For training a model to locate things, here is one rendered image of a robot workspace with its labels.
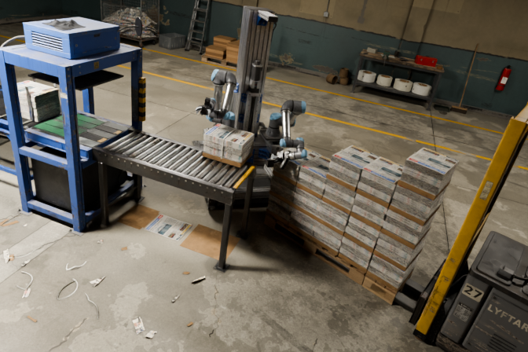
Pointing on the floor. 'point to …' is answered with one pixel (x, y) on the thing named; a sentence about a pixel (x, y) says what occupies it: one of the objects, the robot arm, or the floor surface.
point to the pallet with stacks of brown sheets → (222, 51)
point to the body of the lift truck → (490, 302)
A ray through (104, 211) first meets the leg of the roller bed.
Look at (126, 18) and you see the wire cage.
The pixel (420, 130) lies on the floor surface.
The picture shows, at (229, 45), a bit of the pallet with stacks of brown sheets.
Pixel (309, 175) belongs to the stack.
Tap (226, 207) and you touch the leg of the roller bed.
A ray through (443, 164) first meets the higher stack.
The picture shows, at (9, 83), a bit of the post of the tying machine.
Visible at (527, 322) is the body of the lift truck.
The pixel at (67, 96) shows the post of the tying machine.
